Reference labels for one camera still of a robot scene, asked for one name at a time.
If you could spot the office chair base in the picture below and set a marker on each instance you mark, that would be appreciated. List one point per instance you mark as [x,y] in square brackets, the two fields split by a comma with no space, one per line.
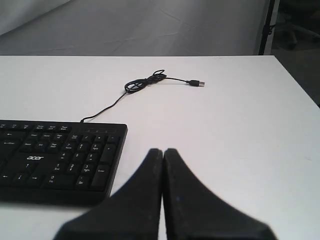
[294,12]

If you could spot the grey backdrop cloth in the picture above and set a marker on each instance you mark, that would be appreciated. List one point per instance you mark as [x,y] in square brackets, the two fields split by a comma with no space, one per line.
[131,27]

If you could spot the black acer keyboard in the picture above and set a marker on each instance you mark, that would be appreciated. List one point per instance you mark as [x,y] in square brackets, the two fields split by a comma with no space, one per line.
[59,163]

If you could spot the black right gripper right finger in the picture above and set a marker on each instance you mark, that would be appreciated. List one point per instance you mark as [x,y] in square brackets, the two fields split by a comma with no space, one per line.
[193,212]

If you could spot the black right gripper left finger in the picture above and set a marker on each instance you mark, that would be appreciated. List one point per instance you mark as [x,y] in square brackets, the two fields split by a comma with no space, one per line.
[132,213]

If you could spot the black stand pole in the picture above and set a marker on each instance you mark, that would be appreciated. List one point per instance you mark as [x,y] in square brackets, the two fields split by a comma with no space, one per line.
[267,27]

